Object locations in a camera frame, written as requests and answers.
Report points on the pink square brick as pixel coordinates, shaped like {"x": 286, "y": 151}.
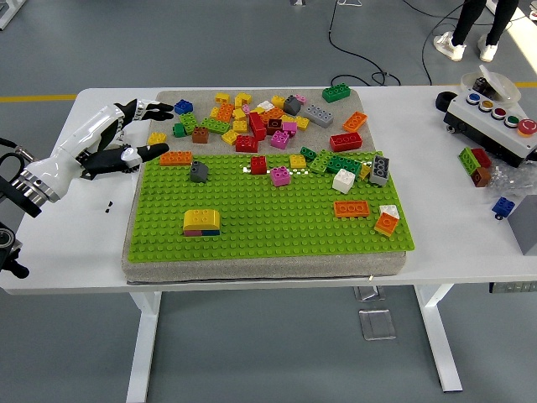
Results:
{"x": 279, "y": 177}
{"x": 192, "y": 233}
{"x": 279, "y": 140}

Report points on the light green two-by-four brick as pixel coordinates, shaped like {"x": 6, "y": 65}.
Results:
{"x": 214, "y": 125}

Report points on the blue brick with keyring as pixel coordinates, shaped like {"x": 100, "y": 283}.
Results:
{"x": 503, "y": 205}

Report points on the white table leg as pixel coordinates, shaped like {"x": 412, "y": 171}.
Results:
{"x": 436, "y": 336}
{"x": 144, "y": 336}

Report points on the orange flat long brick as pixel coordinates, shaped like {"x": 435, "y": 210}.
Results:
{"x": 351, "y": 209}

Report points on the dark green small brick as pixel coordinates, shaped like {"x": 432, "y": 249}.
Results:
{"x": 178, "y": 130}
{"x": 308, "y": 153}

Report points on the light green long brick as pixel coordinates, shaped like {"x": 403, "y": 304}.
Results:
{"x": 321, "y": 163}

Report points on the dark green two-by-four brick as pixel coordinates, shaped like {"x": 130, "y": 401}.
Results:
{"x": 337, "y": 93}

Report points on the blue square brick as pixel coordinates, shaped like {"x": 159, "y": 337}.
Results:
{"x": 211, "y": 232}

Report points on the dark green long brick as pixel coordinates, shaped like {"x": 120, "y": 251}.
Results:
{"x": 345, "y": 164}

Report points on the red long brick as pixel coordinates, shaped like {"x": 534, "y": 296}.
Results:
{"x": 257, "y": 125}

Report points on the person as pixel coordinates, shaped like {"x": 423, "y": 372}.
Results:
{"x": 465, "y": 21}

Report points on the white square brick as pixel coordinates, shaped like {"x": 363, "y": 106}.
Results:
{"x": 344, "y": 181}

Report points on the white frame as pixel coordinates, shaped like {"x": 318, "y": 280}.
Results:
{"x": 5, "y": 17}

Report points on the dark grey sloped brick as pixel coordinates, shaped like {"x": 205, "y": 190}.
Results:
{"x": 199, "y": 173}
{"x": 291, "y": 106}

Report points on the yellow square brick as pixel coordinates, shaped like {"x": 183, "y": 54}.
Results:
{"x": 298, "y": 162}

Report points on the red square brick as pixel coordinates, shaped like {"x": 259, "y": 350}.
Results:
{"x": 259, "y": 165}

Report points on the orange two-by-four brick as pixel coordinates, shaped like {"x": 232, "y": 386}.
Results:
{"x": 176, "y": 158}

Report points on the grey-brown mat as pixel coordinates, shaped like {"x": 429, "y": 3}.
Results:
{"x": 314, "y": 138}

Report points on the clear floor plate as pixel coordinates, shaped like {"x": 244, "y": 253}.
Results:
{"x": 369, "y": 293}
{"x": 377, "y": 325}

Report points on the brown brick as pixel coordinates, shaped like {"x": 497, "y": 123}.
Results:
{"x": 200, "y": 135}
{"x": 481, "y": 177}
{"x": 274, "y": 125}

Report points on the red two-by-four brick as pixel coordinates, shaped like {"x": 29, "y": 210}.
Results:
{"x": 345, "y": 142}

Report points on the orange and yellow brick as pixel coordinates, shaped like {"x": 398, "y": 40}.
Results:
{"x": 385, "y": 224}

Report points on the clear plastic bag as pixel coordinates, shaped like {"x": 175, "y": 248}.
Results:
{"x": 509, "y": 180}

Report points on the round clear lidded container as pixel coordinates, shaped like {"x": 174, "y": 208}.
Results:
{"x": 503, "y": 90}

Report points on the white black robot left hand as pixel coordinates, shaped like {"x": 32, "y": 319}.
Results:
{"x": 79, "y": 138}

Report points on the grey two-by-four brick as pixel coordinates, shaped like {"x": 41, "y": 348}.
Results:
{"x": 319, "y": 116}
{"x": 380, "y": 170}

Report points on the grey box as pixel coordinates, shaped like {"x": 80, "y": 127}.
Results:
{"x": 526, "y": 226}

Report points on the yellow domed brick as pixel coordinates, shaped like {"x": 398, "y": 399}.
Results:
{"x": 201, "y": 218}

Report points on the green studded baseplate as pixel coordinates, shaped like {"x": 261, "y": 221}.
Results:
{"x": 293, "y": 235}

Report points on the table height control panel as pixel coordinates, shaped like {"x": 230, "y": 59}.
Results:
{"x": 512, "y": 287}

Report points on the white push-button control box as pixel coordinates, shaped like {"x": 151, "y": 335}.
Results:
{"x": 491, "y": 126}

